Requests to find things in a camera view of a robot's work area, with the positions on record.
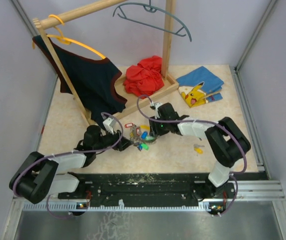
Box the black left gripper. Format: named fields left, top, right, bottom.
left=94, top=125, right=134, bottom=152

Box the steel key organizer yellow handle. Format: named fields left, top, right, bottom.
left=127, top=124, right=157, bottom=151

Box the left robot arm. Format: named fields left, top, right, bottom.
left=9, top=125, right=132, bottom=204

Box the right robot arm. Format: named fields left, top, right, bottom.
left=149, top=102, right=251, bottom=198

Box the blue key tag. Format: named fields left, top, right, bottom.
left=141, top=131, right=148, bottom=140

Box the red key tag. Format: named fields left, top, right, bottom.
left=124, top=122, right=134, bottom=128

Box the wooden clothes rack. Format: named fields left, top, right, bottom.
left=32, top=0, right=180, bottom=127

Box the small yellow tag key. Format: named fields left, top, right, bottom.
left=193, top=144, right=205, bottom=154

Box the red crumpled cloth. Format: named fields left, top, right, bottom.
left=123, top=55, right=164, bottom=97

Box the blue pikachu cloth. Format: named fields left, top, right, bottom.
left=177, top=66, right=224, bottom=108

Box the dark navy tank top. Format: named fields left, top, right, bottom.
left=32, top=34, right=129, bottom=131

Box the yellow clothes hanger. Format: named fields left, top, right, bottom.
left=32, top=14, right=107, bottom=61

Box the grey-blue clothes hanger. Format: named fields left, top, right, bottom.
left=112, top=1, right=192, bottom=42

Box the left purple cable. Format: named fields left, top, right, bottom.
left=12, top=111, right=123, bottom=219

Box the purple cable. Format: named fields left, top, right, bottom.
left=12, top=111, right=123, bottom=219
left=136, top=94, right=249, bottom=217

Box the green key tag on ring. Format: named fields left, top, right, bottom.
left=141, top=143, right=149, bottom=150

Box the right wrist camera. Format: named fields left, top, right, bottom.
left=150, top=102, right=163, bottom=119

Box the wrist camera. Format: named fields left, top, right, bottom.
left=150, top=102, right=163, bottom=119
left=103, top=117, right=117, bottom=135

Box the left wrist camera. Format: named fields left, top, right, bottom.
left=103, top=117, right=117, bottom=135

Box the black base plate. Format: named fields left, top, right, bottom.
left=58, top=173, right=235, bottom=208

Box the white slotted cable duct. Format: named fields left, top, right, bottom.
left=23, top=200, right=215, bottom=212

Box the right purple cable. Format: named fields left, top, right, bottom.
left=136, top=94, right=249, bottom=217

